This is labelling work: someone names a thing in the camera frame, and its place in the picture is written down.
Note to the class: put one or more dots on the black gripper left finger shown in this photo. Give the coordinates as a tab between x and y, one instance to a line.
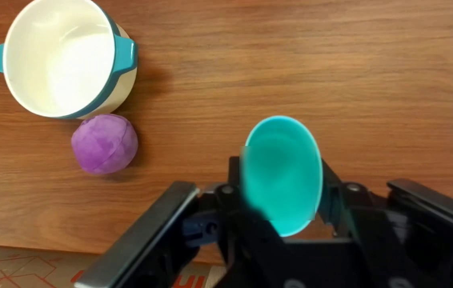
146	233

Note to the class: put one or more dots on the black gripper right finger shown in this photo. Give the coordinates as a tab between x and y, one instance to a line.
434	213

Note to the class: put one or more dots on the teal plastic cup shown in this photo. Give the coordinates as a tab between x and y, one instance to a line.
284	169

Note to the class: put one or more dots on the purple plush ball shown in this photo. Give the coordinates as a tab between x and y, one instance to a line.
105	144

